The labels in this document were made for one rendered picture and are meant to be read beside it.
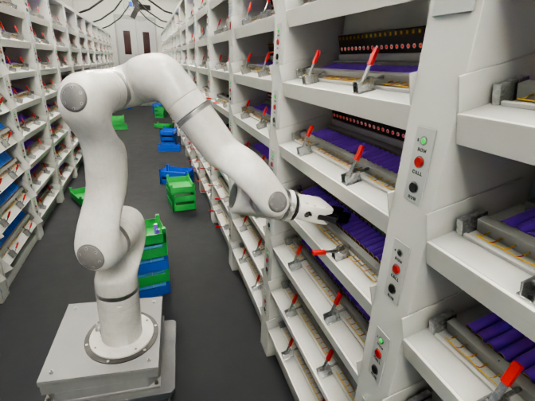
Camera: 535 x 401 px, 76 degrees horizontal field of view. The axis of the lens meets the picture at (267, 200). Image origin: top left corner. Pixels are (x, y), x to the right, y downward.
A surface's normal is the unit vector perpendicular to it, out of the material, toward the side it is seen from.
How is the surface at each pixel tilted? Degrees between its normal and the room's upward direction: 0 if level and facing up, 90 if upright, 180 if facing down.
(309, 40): 90
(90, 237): 66
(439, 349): 15
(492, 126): 105
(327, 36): 90
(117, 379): 90
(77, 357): 3
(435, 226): 90
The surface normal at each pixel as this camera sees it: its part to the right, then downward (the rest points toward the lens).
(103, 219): 0.22, -0.01
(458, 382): -0.21, -0.88
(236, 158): -0.18, -0.53
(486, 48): 0.31, 0.37
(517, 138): -0.93, 0.32
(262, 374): 0.04, -0.93
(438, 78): -0.95, 0.07
